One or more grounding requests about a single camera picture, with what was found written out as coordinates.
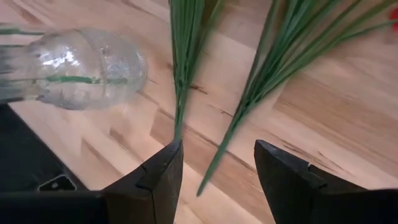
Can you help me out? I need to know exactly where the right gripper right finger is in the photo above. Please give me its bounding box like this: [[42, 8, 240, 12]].
[[254, 139, 398, 224]]

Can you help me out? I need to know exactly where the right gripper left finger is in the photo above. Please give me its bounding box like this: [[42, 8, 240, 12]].
[[101, 139, 184, 224]]

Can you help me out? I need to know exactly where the red artificial flower bunch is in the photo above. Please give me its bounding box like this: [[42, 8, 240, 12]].
[[196, 0, 398, 197], [169, 0, 225, 144]]

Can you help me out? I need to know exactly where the patterned clear glass vase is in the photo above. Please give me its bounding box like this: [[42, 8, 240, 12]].
[[0, 27, 149, 111]]

